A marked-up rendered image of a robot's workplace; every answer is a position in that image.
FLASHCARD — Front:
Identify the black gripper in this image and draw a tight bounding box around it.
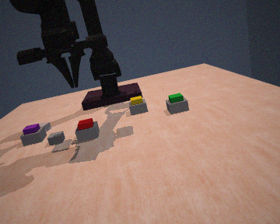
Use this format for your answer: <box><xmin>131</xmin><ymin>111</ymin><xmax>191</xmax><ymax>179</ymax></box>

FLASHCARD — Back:
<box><xmin>17</xmin><ymin>12</ymin><xmax>108</xmax><ymax>88</ymax></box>

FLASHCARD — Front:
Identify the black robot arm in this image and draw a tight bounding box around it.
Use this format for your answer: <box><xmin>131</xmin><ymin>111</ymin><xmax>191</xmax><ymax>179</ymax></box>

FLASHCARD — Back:
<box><xmin>9</xmin><ymin>0</ymin><xmax>121</xmax><ymax>98</ymax></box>

